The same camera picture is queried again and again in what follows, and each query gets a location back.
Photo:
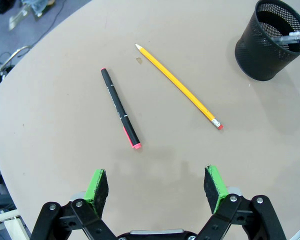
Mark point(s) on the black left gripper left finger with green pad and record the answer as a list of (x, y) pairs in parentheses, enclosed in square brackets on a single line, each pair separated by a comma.
[(97, 190)]

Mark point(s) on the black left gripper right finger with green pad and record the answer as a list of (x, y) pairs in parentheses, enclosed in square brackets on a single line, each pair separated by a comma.
[(215, 187)]

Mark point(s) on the black marker pen red ends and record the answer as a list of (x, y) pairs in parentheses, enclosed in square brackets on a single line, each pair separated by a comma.
[(118, 105)]

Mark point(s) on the yellow pencil pink eraser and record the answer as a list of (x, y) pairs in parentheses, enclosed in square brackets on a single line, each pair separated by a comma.
[(177, 85)]

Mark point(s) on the black mesh pen holder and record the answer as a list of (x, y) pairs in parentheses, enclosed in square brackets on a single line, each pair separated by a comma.
[(262, 57)]

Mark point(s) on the clear blue ballpoint pen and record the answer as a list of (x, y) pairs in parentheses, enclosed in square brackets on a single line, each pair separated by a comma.
[(295, 38)]

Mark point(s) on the silver metal chair base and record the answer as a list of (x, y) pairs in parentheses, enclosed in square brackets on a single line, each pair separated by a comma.
[(5, 65)]

